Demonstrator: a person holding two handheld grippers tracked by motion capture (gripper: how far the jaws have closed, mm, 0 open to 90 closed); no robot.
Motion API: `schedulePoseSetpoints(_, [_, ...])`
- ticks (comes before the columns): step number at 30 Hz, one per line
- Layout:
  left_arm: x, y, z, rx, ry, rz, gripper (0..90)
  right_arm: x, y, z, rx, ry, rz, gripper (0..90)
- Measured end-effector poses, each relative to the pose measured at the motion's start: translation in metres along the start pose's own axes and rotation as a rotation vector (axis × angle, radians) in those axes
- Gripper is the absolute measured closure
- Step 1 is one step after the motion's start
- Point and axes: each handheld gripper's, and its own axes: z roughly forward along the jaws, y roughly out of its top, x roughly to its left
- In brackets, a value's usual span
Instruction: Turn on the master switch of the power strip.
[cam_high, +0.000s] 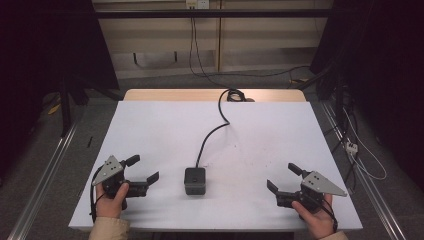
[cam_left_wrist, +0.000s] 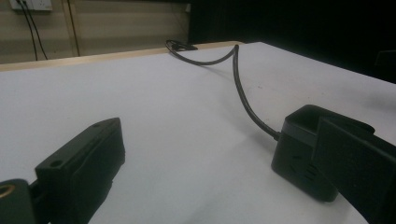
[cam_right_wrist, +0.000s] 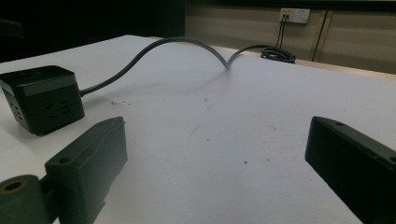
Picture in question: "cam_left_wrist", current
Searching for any black wall cable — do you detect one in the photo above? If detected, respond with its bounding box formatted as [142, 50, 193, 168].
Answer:
[17, 0, 39, 62]
[66, 0, 81, 58]
[23, 1, 49, 61]

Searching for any white wall outlet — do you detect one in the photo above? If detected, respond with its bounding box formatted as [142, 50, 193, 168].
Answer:
[8, 0, 53, 12]

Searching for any black power socket cable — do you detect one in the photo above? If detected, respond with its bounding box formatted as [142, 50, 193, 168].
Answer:
[164, 38, 281, 142]

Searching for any black power socket block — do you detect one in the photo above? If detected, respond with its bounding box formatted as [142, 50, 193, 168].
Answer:
[270, 104, 376, 203]

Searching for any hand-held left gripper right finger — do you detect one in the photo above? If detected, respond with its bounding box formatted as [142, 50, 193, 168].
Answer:
[312, 117, 396, 224]

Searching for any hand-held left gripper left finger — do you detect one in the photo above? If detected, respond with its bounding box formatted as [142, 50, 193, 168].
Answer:
[34, 117, 126, 224]

